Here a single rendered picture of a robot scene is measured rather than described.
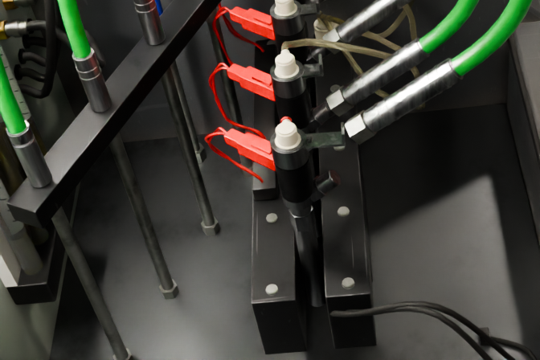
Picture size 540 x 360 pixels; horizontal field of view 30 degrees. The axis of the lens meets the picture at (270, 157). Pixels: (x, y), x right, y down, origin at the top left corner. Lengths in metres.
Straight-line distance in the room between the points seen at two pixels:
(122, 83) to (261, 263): 0.20
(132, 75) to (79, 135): 0.08
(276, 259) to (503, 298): 0.26
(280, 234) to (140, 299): 0.23
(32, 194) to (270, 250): 0.21
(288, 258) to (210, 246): 0.23
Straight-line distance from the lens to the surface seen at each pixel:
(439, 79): 0.72
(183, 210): 1.13
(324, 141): 0.77
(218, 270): 1.07
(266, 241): 0.88
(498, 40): 0.71
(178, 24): 0.93
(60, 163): 0.83
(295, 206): 0.81
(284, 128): 0.76
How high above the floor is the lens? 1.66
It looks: 46 degrees down
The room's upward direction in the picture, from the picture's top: 12 degrees counter-clockwise
